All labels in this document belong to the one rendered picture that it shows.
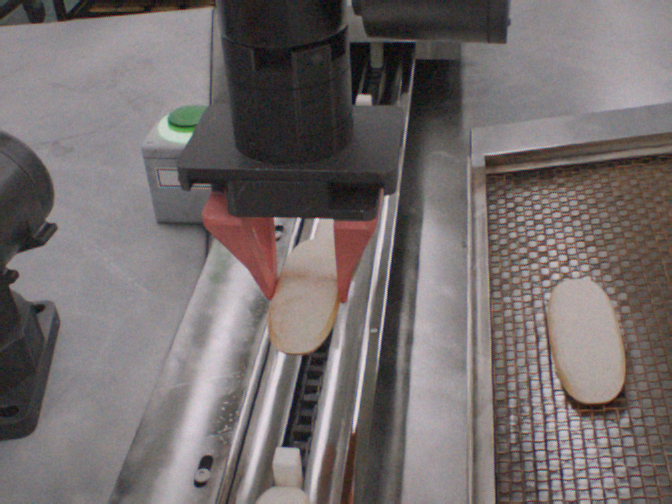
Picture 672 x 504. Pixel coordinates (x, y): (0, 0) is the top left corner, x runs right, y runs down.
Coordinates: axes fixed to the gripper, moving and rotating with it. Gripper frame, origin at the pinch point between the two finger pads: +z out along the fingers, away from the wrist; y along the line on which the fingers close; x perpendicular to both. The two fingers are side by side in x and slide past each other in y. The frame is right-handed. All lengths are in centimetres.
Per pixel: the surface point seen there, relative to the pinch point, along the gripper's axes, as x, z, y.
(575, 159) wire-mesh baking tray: 19.1, 3.0, 16.4
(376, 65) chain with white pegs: 48.5, 9.0, -0.8
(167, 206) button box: 20.8, 9.2, -15.7
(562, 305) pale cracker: 2.3, 2.7, 14.1
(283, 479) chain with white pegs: -7.5, 7.4, -0.7
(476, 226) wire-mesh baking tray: 12.0, 4.2, 9.4
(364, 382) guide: -0.3, 7.1, 2.9
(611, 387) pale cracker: -4.1, 2.7, 15.9
